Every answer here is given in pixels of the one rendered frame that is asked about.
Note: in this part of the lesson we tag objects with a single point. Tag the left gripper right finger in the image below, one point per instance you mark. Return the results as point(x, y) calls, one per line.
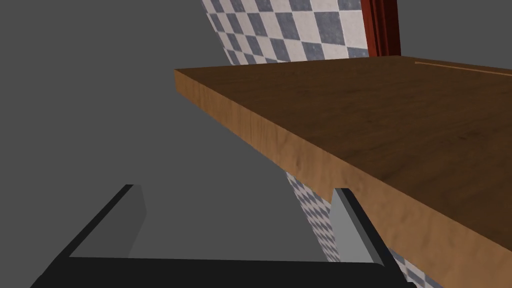
point(352, 236)

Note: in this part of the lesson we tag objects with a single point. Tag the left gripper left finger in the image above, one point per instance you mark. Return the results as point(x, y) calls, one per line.
point(112, 228)

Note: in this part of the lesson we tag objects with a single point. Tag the brown wooden table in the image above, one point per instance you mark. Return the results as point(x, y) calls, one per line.
point(400, 120)

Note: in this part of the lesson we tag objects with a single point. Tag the red wooden door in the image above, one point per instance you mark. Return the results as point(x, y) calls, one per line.
point(382, 28)

